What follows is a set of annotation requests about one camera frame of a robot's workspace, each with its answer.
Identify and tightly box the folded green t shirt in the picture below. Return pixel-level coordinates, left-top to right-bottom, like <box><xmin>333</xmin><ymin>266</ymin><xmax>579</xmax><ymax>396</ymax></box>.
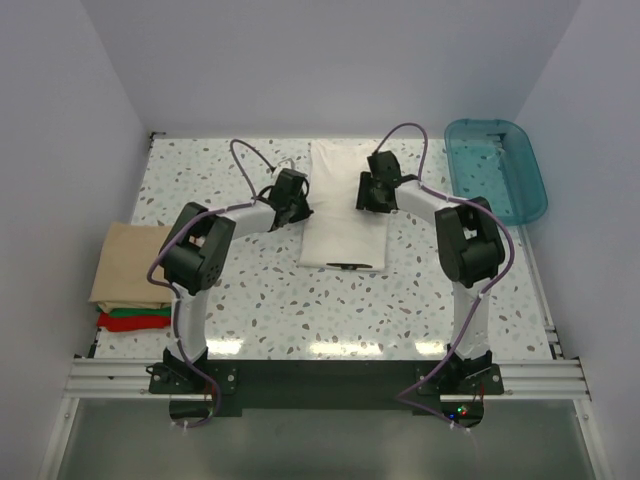
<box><xmin>107</xmin><ymin>307</ymin><xmax>171</xmax><ymax>318</ymax></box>

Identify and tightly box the aluminium frame rail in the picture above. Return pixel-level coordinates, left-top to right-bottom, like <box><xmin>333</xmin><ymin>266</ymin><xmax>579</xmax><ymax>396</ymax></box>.
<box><xmin>64</xmin><ymin>358</ymin><xmax>591</xmax><ymax>400</ymax></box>

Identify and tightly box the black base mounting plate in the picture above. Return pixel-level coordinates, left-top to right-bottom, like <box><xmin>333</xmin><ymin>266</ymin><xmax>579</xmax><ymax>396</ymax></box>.
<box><xmin>146</xmin><ymin>355</ymin><xmax>505</xmax><ymax>427</ymax></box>

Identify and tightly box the white t shirt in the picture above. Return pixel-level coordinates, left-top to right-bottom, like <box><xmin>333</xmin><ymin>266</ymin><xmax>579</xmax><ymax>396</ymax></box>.
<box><xmin>298</xmin><ymin>139</ymin><xmax>389</xmax><ymax>271</ymax></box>

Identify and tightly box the teal plastic bin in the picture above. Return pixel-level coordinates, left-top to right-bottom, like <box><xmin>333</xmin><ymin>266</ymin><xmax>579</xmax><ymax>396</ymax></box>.
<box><xmin>444</xmin><ymin>119</ymin><xmax>548</xmax><ymax>226</ymax></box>

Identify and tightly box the folded beige t shirt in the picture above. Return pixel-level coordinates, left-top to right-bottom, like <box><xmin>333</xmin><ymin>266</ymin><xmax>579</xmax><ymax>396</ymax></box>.
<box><xmin>89</xmin><ymin>222</ymin><xmax>172</xmax><ymax>312</ymax></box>

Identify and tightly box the folded red t shirt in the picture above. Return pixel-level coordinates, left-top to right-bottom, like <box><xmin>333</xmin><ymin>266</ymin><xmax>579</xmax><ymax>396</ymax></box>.
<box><xmin>97</xmin><ymin>313</ymin><xmax>171</xmax><ymax>333</ymax></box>

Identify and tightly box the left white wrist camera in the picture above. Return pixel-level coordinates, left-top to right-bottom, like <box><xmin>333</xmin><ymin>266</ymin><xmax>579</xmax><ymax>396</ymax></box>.
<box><xmin>276</xmin><ymin>158</ymin><xmax>296</xmax><ymax>171</ymax></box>

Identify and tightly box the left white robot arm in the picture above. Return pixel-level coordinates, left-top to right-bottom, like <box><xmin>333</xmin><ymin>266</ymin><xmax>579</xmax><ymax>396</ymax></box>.
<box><xmin>148</xmin><ymin>168</ymin><xmax>312</xmax><ymax>392</ymax></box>

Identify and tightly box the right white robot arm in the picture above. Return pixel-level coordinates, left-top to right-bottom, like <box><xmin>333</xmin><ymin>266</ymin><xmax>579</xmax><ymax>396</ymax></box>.
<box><xmin>356</xmin><ymin>151</ymin><xmax>505</xmax><ymax>393</ymax></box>

